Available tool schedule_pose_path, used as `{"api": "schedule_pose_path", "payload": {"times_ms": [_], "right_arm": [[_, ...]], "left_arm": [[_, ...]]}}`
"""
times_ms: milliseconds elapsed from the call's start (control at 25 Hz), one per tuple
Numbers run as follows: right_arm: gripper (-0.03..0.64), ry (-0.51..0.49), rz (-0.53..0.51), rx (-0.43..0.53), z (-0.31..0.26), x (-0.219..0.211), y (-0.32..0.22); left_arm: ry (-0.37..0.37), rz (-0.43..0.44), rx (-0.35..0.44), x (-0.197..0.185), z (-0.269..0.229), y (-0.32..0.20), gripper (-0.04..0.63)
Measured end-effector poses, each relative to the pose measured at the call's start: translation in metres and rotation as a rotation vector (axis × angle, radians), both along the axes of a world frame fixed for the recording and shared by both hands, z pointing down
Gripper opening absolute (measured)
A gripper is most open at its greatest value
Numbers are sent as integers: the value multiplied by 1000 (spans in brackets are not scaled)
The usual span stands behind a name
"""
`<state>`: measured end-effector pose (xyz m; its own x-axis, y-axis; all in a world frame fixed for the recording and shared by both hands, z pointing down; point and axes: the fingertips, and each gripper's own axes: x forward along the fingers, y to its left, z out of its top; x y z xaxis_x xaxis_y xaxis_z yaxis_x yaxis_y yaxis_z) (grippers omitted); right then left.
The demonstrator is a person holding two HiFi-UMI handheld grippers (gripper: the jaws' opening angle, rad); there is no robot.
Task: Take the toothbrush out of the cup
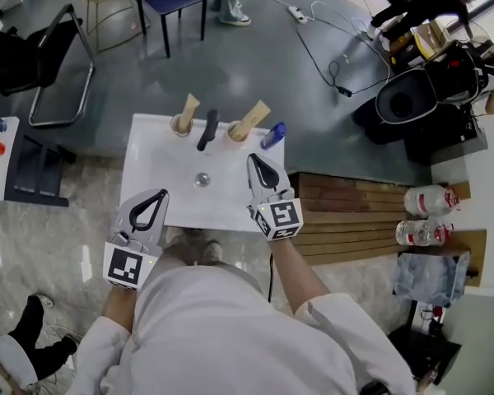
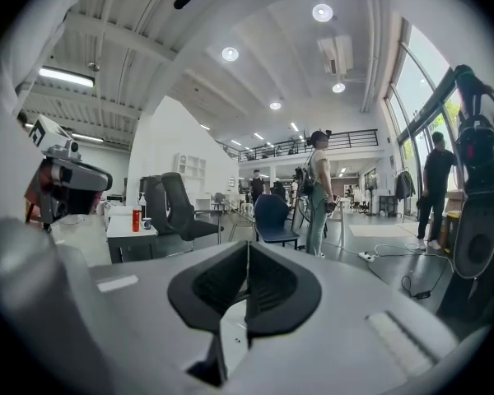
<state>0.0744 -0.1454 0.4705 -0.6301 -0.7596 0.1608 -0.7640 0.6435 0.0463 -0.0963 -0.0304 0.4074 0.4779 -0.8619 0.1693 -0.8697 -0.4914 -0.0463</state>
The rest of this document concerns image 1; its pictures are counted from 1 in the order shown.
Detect wooden slat platform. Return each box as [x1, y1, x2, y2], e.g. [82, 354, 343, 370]
[290, 171, 487, 267]

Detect person's right shoe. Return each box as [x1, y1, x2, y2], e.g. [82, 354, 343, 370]
[200, 239, 225, 265]

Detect black rack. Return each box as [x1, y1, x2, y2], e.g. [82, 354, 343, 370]
[3, 132, 77, 208]

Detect blue plastic bottle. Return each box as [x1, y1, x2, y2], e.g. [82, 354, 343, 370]
[259, 121, 288, 151]

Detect cardboard box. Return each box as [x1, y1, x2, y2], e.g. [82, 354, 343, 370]
[411, 21, 445, 57]

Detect translucent plastic bag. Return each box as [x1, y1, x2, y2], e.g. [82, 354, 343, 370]
[392, 249, 471, 308]

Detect person's white shirt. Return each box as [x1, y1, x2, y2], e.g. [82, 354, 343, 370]
[68, 261, 417, 395]

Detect beige wooden piece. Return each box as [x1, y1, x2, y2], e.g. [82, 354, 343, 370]
[230, 99, 272, 142]

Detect white sink basin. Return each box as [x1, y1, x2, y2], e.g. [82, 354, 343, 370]
[119, 112, 287, 233]

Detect black power cable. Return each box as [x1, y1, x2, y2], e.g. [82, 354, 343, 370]
[296, 26, 396, 98]

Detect person's shoe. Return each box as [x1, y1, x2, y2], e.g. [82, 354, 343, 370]
[164, 227, 193, 249]
[200, 239, 225, 265]

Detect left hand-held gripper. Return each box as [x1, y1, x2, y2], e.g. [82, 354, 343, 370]
[102, 188, 170, 291]

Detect translucent cup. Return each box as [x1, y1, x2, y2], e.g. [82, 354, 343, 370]
[226, 120, 250, 143]
[170, 113, 195, 138]

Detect yellow black box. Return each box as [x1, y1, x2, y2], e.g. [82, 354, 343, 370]
[389, 30, 427, 69]

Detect black cabinet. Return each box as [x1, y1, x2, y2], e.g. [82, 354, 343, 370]
[403, 96, 489, 166]

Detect black office chair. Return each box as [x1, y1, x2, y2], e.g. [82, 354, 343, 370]
[0, 2, 96, 128]

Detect person's right forearm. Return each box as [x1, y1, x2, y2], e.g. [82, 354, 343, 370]
[270, 236, 331, 314]

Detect white power strip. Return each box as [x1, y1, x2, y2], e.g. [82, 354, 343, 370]
[287, 5, 309, 25]

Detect large clear water bottle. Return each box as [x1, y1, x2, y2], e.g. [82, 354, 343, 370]
[394, 219, 455, 247]
[403, 184, 462, 217]

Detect gold wire chair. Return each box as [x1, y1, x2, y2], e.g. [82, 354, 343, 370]
[59, 0, 151, 53]

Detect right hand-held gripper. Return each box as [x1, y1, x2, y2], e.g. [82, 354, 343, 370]
[246, 153, 305, 243]

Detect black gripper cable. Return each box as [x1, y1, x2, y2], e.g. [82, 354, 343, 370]
[266, 253, 275, 303]

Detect black faucet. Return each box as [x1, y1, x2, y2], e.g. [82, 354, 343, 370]
[195, 109, 222, 152]

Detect person's left shoe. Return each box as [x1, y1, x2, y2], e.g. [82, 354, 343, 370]
[164, 227, 193, 249]

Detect person's left forearm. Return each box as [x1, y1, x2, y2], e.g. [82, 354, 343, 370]
[101, 281, 137, 337]

